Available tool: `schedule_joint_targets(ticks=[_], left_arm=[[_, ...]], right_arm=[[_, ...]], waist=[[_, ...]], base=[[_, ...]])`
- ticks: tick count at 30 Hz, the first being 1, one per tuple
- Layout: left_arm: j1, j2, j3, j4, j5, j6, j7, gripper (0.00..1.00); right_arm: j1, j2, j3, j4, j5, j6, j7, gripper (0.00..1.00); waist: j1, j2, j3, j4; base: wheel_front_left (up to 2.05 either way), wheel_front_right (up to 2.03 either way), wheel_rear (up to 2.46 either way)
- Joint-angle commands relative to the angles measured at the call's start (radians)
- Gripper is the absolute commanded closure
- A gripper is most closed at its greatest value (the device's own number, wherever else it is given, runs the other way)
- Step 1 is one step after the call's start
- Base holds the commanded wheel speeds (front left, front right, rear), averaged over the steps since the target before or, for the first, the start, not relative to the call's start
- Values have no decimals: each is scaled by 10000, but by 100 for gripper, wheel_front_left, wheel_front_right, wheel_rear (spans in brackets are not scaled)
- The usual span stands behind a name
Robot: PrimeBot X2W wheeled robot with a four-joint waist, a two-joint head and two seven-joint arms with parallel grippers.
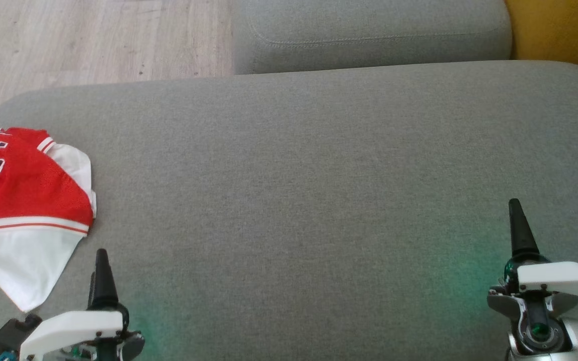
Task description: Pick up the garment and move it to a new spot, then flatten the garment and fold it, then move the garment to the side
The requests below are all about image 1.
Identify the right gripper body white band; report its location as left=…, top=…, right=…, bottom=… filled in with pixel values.
left=487, top=254, right=578, bottom=359

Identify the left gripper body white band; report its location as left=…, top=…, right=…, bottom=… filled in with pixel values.
left=20, top=301, right=145, bottom=361

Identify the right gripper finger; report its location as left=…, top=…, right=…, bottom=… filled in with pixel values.
left=508, top=199, right=540, bottom=259

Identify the red and white jersey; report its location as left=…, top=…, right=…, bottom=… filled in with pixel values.
left=0, top=125, right=97, bottom=313

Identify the grey fabric sofa seat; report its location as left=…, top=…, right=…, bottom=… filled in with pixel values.
left=0, top=60, right=578, bottom=361

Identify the grey sofa cushion with seam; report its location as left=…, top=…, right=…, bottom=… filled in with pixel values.
left=232, top=0, right=513, bottom=76

